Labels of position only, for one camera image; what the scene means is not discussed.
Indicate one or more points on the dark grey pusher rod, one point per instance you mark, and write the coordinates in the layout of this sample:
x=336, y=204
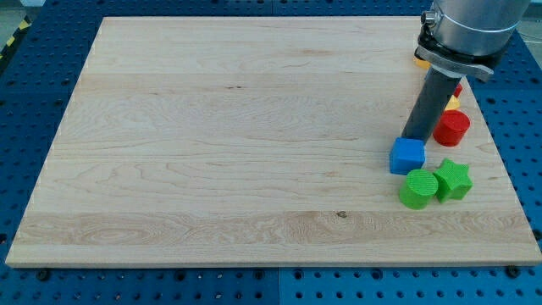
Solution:
x=438, y=87

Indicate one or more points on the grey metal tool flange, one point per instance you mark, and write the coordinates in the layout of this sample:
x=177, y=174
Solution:
x=480, y=67

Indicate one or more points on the red cylinder block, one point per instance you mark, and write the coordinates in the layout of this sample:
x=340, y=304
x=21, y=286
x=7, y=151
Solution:
x=451, y=128

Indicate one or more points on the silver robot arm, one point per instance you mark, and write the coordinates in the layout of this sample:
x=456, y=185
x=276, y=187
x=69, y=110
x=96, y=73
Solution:
x=458, y=38

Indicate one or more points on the yellow block under flange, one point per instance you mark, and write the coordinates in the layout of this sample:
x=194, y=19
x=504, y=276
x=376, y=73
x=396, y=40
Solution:
x=421, y=63

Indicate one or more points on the small red block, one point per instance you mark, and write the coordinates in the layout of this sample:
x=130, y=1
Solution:
x=457, y=91

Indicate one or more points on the yellow block behind rod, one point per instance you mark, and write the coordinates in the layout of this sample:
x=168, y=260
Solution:
x=453, y=104

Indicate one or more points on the blue cube block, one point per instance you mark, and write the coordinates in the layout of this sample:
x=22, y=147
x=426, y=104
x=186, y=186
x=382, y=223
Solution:
x=405, y=155

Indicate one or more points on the green star block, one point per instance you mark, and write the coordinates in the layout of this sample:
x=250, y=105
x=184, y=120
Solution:
x=453, y=179

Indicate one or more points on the green cylinder block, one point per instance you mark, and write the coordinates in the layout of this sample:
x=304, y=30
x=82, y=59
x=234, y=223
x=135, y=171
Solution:
x=419, y=187

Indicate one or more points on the wooden board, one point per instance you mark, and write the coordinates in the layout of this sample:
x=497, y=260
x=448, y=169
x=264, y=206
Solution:
x=257, y=142

